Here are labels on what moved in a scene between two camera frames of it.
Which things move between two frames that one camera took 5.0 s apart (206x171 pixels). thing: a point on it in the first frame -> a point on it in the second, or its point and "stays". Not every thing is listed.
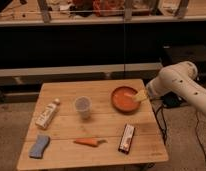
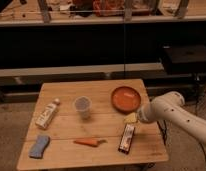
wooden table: x=79 y=124 stays
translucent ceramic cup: x=83 y=105 stays
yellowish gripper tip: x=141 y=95 -> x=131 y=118
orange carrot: x=89 y=141 stays
